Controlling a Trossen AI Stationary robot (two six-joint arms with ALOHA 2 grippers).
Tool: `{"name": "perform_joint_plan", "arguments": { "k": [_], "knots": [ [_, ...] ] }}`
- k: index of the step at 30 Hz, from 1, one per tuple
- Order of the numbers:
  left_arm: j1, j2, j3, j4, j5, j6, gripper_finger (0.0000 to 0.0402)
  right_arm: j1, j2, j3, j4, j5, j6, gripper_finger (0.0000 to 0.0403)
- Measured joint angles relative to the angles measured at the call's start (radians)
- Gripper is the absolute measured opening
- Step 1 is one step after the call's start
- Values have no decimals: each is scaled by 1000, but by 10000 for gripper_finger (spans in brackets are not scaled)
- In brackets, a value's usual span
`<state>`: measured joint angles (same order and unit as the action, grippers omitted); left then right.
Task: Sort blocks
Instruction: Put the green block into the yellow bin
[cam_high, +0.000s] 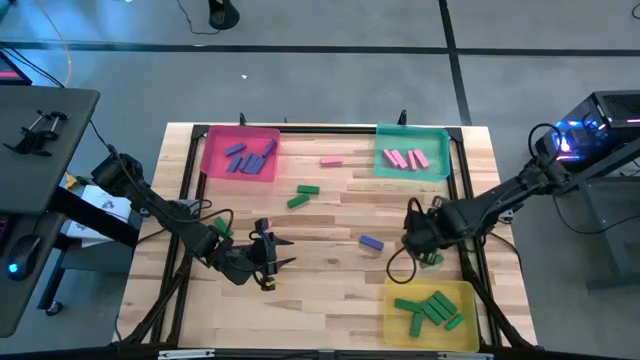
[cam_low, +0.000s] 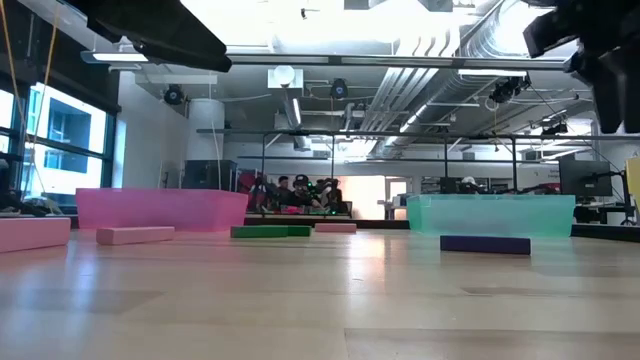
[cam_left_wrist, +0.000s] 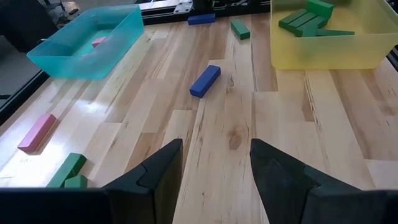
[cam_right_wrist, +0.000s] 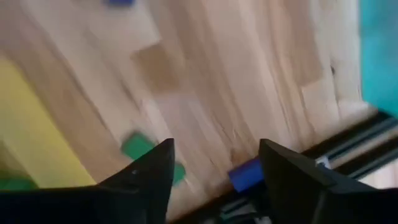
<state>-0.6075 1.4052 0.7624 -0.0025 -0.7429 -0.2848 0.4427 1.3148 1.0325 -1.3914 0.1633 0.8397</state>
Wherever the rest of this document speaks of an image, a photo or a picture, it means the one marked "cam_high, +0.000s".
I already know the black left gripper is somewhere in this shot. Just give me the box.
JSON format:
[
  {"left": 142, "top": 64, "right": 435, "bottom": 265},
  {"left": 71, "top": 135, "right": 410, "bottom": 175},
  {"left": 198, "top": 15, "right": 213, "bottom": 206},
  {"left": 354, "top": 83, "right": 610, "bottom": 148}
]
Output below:
[{"left": 217, "top": 218, "right": 297, "bottom": 291}]

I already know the yellow translucent plastic bin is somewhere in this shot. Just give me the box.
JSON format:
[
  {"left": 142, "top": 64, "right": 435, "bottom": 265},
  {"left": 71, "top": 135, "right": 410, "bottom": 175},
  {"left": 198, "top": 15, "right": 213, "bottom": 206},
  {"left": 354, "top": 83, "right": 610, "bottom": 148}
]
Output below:
[{"left": 383, "top": 278, "right": 480, "bottom": 354}]

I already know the teal translucent plastic bin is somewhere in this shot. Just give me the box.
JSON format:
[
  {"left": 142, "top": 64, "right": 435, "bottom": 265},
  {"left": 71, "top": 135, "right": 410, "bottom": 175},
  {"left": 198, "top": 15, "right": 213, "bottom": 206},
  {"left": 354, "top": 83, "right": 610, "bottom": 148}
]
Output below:
[{"left": 373, "top": 123, "right": 451, "bottom": 182}]

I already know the pink translucent plastic bin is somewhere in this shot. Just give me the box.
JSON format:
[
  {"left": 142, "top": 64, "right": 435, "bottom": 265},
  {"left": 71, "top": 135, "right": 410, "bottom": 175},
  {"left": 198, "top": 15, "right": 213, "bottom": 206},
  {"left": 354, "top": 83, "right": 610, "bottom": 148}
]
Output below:
[{"left": 199, "top": 124, "right": 282, "bottom": 183}]

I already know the white paper box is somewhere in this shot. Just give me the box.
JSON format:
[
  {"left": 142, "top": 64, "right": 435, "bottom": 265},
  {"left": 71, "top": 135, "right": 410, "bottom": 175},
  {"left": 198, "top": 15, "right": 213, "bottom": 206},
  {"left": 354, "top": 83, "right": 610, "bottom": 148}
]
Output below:
[{"left": 64, "top": 184, "right": 134, "bottom": 249}]

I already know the grey metal stand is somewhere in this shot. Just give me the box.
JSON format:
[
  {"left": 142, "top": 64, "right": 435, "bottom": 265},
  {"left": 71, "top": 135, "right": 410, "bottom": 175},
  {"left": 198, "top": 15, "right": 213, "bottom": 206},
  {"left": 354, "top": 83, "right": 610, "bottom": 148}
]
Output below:
[{"left": 549, "top": 139, "right": 640, "bottom": 294}]

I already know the black computer tower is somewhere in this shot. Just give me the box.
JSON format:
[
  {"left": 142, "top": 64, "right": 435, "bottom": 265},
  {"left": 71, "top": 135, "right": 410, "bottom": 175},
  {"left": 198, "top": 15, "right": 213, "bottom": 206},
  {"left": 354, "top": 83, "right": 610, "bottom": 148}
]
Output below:
[{"left": 534, "top": 89, "right": 640, "bottom": 175}]

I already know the black stand base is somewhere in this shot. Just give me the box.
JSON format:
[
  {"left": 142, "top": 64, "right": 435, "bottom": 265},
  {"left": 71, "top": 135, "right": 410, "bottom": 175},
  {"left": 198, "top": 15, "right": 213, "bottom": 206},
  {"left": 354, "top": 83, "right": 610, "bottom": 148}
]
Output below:
[{"left": 207, "top": 0, "right": 241, "bottom": 31}]

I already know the dark grey side desk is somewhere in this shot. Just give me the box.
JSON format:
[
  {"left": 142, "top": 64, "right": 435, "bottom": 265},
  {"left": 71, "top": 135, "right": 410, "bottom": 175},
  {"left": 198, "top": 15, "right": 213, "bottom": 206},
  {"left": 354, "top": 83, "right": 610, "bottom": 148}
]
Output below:
[{"left": 0, "top": 84, "right": 101, "bottom": 339}]

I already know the black computer mouse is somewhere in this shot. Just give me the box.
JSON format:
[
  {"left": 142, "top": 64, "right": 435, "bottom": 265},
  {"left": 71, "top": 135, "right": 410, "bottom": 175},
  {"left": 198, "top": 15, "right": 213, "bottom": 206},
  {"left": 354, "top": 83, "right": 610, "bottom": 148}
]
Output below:
[{"left": 5, "top": 234, "right": 44, "bottom": 281}]

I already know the black clamp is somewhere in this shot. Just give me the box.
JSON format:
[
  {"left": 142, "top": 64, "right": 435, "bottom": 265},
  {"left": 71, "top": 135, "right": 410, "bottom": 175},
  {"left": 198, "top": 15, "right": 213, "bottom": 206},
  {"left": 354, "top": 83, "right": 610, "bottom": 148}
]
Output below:
[{"left": 3, "top": 109, "right": 71, "bottom": 157}]

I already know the tablet screen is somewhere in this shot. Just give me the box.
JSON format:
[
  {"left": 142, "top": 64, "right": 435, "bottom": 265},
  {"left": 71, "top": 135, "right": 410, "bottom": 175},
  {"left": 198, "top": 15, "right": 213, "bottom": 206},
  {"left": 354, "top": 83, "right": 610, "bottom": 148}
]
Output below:
[{"left": 0, "top": 49, "right": 34, "bottom": 87}]

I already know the black aluminium table frame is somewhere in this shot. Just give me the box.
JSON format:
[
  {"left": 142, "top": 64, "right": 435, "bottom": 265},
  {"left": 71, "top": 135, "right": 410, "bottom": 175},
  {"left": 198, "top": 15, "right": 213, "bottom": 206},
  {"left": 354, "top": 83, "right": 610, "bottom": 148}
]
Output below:
[{"left": 119, "top": 122, "right": 536, "bottom": 351}]

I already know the black stand cable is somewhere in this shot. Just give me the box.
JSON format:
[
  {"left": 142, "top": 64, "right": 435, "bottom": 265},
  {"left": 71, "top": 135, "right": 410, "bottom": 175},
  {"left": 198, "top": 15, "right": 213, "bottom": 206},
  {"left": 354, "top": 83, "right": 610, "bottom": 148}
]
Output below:
[{"left": 175, "top": 0, "right": 221, "bottom": 36}]

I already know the orange cable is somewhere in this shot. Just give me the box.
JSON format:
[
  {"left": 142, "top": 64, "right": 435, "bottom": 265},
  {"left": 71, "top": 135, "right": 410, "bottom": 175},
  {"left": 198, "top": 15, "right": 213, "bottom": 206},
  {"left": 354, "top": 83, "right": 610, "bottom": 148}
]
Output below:
[{"left": 32, "top": 0, "right": 74, "bottom": 89}]

